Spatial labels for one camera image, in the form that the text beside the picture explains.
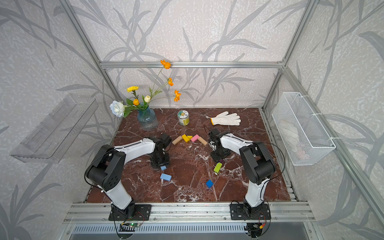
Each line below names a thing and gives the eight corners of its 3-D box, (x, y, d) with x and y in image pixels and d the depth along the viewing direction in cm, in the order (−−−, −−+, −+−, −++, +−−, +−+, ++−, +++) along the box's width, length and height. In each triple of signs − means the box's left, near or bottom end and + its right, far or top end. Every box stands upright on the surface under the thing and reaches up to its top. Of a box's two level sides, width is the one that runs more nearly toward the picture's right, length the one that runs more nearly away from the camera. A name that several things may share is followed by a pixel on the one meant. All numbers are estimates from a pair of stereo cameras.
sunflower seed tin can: (178, 125, 112) (176, 117, 105) (179, 118, 117) (177, 109, 110) (189, 125, 112) (188, 117, 105) (189, 118, 117) (188, 109, 110)
